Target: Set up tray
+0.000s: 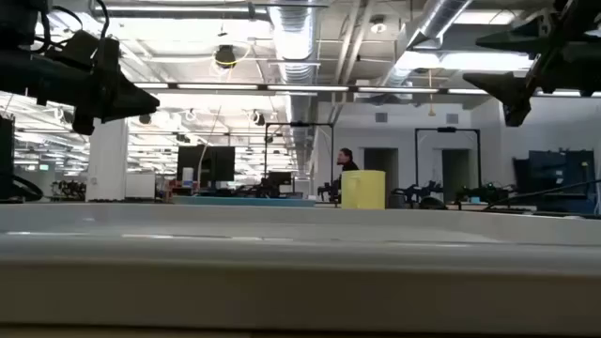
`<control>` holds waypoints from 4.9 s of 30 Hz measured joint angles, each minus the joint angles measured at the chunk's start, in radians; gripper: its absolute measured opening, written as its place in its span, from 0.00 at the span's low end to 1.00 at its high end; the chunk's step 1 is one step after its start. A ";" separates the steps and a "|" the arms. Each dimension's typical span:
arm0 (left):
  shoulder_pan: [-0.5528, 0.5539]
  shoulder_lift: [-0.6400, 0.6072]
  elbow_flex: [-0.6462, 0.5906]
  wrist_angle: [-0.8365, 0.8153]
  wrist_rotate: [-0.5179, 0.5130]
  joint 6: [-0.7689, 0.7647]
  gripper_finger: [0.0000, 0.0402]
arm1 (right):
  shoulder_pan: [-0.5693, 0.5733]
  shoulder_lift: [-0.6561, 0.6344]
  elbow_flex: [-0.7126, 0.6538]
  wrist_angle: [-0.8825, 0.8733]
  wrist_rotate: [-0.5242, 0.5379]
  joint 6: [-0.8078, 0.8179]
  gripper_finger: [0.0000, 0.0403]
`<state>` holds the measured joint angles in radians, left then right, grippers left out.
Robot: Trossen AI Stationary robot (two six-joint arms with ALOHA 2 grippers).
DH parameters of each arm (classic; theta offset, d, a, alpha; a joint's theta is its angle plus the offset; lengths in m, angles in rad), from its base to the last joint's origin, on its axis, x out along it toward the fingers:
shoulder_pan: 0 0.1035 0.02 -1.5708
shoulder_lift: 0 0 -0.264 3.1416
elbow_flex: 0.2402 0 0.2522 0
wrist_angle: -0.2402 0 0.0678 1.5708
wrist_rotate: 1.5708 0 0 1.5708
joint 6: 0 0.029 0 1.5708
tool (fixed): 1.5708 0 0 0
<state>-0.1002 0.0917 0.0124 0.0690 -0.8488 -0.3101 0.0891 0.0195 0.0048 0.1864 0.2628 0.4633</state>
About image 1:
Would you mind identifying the grey plastic tray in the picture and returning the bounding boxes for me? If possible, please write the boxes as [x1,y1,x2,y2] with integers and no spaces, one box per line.
[0,201,601,335]

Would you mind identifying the long ceiling light strip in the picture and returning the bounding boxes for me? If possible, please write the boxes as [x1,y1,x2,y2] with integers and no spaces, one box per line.
[133,83,601,97]

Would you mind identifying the black monitor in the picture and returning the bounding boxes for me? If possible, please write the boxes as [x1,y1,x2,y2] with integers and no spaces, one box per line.
[177,145,237,183]

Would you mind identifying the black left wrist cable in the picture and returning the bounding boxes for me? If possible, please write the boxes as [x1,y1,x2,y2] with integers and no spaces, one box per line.
[39,0,112,53]

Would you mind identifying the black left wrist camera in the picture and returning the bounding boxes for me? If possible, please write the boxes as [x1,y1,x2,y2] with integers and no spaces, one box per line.
[44,30,102,72]

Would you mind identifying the black metal rig frame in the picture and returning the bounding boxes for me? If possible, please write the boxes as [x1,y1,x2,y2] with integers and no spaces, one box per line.
[414,126,483,189]
[264,121,335,189]

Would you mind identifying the white pillar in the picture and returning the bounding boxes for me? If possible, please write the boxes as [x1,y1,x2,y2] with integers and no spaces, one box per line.
[85,116,130,203]

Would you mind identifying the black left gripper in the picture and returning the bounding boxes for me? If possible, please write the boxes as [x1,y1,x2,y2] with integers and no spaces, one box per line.
[0,38,162,137]

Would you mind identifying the silver ribbed ceiling duct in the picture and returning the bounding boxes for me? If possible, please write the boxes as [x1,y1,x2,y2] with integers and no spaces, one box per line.
[268,0,321,182]

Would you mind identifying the person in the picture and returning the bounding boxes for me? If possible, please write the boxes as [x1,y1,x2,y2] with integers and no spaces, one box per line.
[335,146,361,173]

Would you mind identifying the yellow mug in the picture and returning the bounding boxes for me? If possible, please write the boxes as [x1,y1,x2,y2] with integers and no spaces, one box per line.
[341,169,387,210]

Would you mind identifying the silver slanted ceiling duct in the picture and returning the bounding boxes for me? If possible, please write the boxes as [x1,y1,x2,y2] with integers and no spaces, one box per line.
[379,0,473,88]

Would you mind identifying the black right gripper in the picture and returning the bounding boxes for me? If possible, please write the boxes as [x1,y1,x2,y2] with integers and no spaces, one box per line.
[462,0,601,128]

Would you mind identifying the black ceiling dome camera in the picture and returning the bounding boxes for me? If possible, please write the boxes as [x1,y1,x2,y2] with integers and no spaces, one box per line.
[214,44,238,69]

